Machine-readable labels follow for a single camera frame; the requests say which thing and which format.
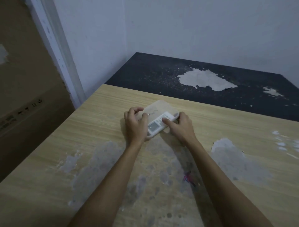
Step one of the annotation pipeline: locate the white remote control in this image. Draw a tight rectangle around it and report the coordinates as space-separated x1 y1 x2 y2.
147 111 180 138

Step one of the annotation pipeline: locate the person's left hand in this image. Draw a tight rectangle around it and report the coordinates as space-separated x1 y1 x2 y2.
123 107 150 144

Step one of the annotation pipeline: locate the person's right forearm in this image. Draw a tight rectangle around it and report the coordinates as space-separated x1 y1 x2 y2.
181 139 274 227

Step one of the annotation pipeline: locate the person's left forearm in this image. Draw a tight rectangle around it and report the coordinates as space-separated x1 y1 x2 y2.
67 139 146 227

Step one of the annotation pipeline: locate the large brown cardboard box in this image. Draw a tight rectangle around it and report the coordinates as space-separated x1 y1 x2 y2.
0 0 76 183

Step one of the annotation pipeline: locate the person's right hand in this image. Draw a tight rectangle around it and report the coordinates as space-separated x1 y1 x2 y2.
162 112 197 146

